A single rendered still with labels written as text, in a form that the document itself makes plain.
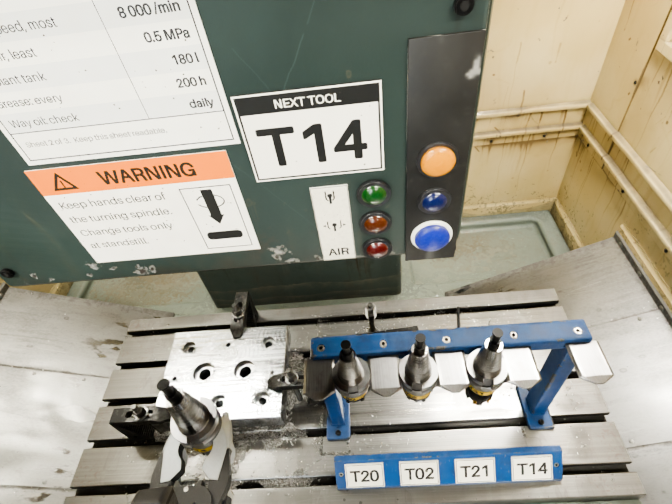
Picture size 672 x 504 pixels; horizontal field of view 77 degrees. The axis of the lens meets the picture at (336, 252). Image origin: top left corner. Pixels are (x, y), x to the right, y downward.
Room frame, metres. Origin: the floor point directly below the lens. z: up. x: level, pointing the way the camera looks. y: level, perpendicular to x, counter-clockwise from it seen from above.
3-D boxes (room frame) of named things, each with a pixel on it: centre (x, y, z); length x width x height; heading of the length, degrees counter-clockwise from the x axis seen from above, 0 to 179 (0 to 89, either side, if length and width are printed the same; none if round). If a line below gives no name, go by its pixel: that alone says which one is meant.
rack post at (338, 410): (0.39, 0.06, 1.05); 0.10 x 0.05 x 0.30; 174
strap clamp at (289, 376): (0.44, 0.14, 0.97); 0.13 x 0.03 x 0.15; 84
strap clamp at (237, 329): (0.65, 0.27, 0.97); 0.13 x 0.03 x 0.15; 174
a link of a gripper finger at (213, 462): (0.22, 0.20, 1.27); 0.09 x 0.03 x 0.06; 160
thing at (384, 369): (0.32, -0.05, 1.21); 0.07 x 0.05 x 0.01; 174
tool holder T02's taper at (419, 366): (0.31, -0.10, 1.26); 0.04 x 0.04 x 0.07
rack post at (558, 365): (0.34, -0.38, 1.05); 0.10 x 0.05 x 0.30; 174
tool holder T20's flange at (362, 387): (0.33, 0.01, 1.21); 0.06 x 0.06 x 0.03
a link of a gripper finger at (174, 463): (0.23, 0.26, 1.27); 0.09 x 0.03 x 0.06; 7
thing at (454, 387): (0.31, -0.16, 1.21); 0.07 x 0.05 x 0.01; 174
